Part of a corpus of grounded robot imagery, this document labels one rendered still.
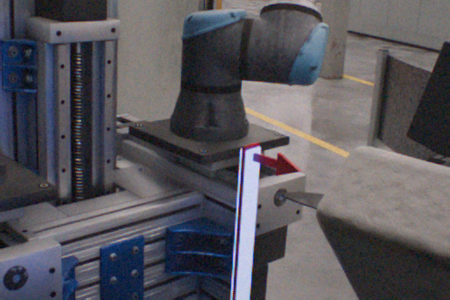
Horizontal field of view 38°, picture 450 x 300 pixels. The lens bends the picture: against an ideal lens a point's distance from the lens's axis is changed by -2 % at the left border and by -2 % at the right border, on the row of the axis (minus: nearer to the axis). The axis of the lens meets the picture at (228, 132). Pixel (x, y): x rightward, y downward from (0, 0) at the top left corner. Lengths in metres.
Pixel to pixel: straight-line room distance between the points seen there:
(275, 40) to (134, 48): 1.36
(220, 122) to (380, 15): 10.28
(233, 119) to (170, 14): 1.41
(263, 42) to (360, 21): 10.63
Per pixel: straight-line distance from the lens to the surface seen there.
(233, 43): 1.17
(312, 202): 0.54
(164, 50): 2.58
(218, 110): 1.19
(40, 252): 0.89
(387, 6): 11.30
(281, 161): 0.64
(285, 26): 1.17
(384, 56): 3.08
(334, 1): 7.32
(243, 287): 0.72
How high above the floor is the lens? 1.38
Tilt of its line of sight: 16 degrees down
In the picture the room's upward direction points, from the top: 3 degrees clockwise
